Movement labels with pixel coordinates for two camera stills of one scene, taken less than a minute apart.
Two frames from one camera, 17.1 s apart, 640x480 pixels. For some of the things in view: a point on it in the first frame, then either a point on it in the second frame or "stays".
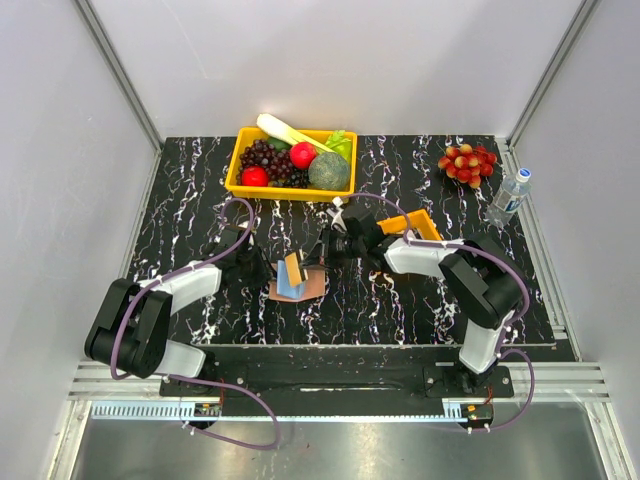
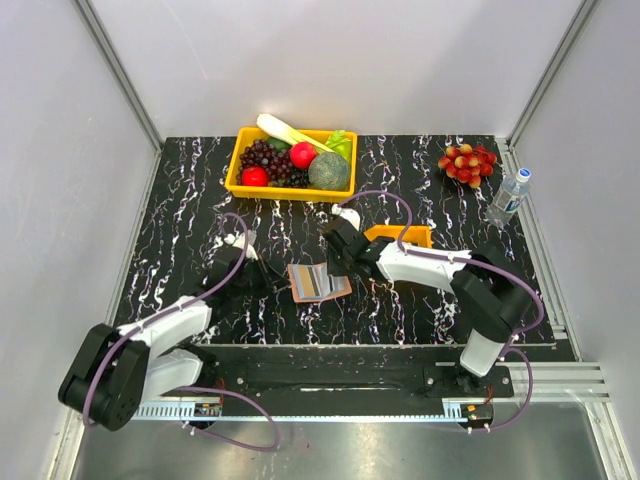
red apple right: [301, 154] stays
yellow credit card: [293, 269] to [306, 282]
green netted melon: [328, 171] stays
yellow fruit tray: [245, 135] stays
